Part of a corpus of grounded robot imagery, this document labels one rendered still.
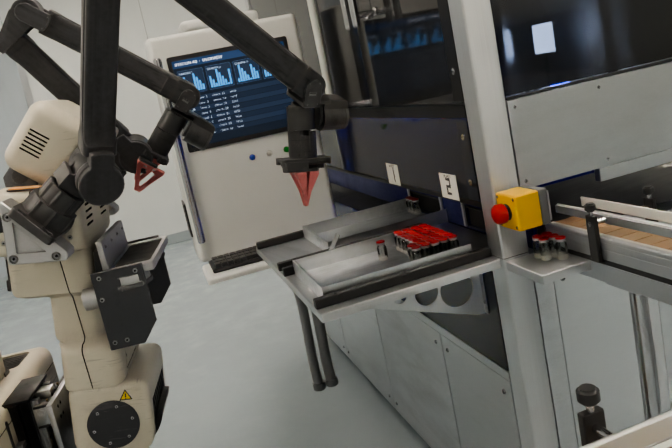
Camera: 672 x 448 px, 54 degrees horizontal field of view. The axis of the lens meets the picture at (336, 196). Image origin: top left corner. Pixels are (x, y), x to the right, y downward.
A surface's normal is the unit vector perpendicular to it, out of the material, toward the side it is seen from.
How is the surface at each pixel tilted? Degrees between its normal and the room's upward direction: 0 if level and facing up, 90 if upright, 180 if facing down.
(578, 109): 90
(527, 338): 90
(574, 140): 90
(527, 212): 90
